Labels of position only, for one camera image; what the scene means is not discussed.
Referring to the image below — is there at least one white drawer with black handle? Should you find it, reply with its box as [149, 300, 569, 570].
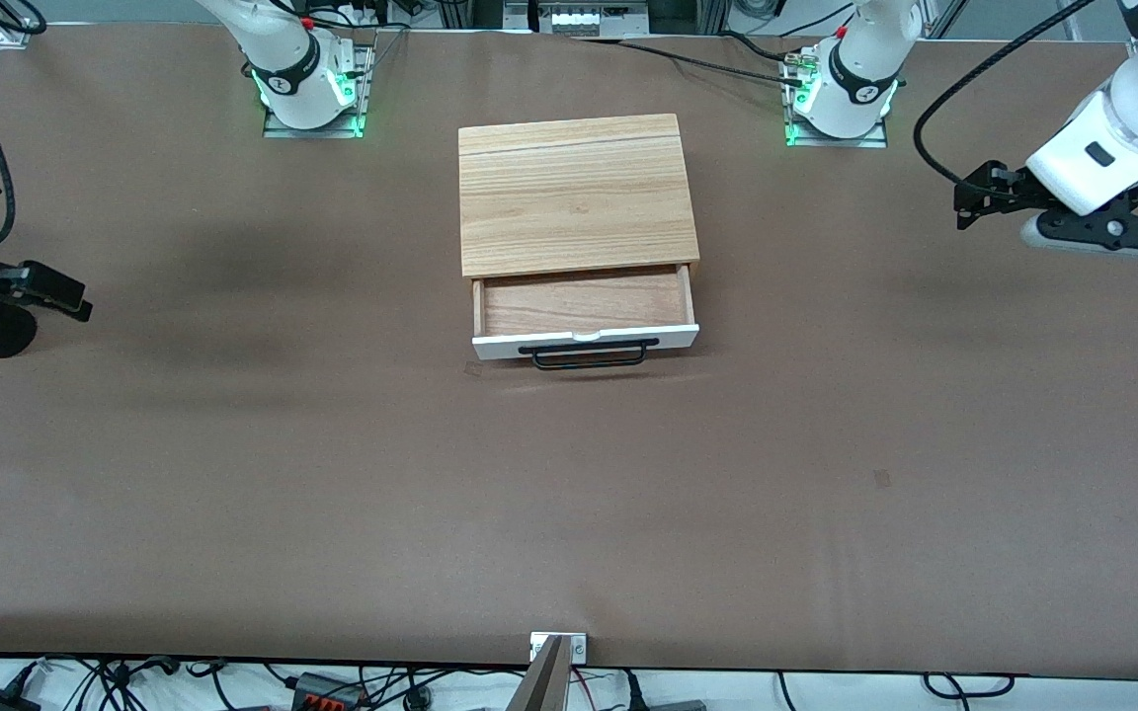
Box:
[471, 262, 701, 371]

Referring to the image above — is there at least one light wooden drawer cabinet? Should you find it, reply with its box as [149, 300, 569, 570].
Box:
[457, 113, 703, 297]

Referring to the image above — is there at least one white power strip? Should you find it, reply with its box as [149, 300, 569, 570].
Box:
[534, 0, 651, 39]

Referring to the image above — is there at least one black orange electronic box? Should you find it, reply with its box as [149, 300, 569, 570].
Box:
[290, 671, 372, 711]

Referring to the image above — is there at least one brown angled bar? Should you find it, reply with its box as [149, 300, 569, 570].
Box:
[505, 637, 570, 711]

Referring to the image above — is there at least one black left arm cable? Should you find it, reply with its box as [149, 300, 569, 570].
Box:
[913, 0, 1094, 189]

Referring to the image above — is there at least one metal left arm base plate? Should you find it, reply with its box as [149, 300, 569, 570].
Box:
[783, 49, 891, 149]

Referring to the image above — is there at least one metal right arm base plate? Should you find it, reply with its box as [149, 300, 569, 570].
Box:
[263, 44, 375, 139]

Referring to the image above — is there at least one black sleeved table cable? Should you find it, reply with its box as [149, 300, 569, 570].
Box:
[574, 35, 807, 85]

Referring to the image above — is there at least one black looped floor cable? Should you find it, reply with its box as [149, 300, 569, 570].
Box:
[923, 673, 1016, 700]

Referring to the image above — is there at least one small metal edge bracket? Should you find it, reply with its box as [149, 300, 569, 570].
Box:
[529, 632, 588, 663]

